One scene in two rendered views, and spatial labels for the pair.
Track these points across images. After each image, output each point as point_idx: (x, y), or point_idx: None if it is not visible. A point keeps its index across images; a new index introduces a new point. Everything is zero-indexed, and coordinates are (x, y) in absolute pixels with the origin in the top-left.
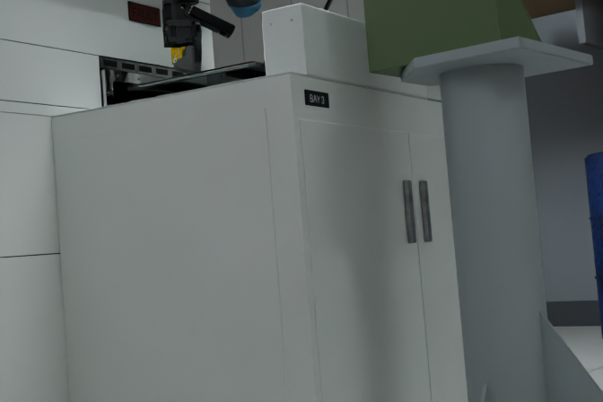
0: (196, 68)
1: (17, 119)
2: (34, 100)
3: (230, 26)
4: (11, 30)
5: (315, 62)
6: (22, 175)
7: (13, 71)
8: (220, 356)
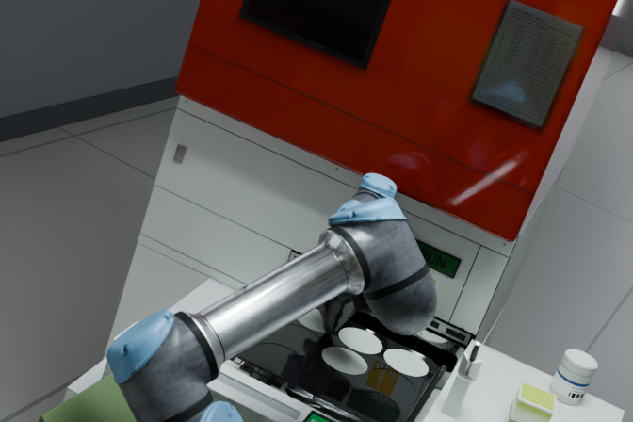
0: (323, 320)
1: (172, 265)
2: (196, 257)
3: (357, 302)
4: (193, 194)
5: None
6: (161, 308)
7: (183, 226)
8: None
